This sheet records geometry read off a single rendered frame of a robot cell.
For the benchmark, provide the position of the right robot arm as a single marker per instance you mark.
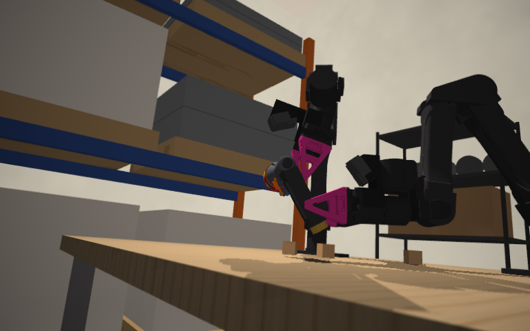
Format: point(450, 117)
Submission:
point(321, 85)

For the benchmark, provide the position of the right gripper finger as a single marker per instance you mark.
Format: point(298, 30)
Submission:
point(315, 146)
point(309, 158)

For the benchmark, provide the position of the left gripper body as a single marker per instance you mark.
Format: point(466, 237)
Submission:
point(354, 213)

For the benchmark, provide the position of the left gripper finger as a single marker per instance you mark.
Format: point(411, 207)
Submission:
point(332, 209)
point(341, 205)

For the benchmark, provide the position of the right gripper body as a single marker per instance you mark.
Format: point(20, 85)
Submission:
point(317, 133)

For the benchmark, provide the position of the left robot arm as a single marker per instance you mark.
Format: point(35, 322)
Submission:
point(431, 194)

